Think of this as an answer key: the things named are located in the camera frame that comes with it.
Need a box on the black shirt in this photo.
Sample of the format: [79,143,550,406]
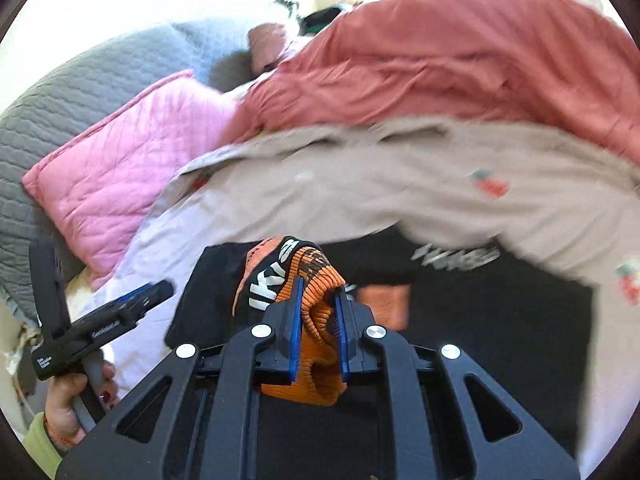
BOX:
[165,230,601,461]

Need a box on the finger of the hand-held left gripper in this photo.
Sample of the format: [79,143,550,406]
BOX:
[70,280,176,358]

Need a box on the dark green cloth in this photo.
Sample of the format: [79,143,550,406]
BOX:
[300,5,351,36]

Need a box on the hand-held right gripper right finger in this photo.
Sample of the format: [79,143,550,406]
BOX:
[334,287,581,480]

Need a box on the red string bracelet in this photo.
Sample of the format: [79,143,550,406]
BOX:
[43,411,77,448]

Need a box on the person's left forearm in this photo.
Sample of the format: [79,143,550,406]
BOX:
[21,411,67,480]

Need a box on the orange knit hat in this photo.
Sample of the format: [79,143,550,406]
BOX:
[232,236,348,407]

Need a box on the beige strawberry printed blanket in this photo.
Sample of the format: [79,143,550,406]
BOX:
[90,117,640,480]

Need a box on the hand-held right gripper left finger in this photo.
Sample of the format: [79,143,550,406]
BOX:
[55,276,306,480]

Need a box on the pink quilted pillow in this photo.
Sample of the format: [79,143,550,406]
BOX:
[22,70,241,291]

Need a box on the salmon red comforter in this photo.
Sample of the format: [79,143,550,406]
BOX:
[220,0,640,161]

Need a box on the dusty pink pillow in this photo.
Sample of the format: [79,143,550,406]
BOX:
[248,22,293,75]

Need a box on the person's left hand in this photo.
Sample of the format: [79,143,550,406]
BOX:
[43,359,121,447]

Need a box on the grey quilted pillow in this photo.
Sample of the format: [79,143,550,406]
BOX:
[0,17,261,326]

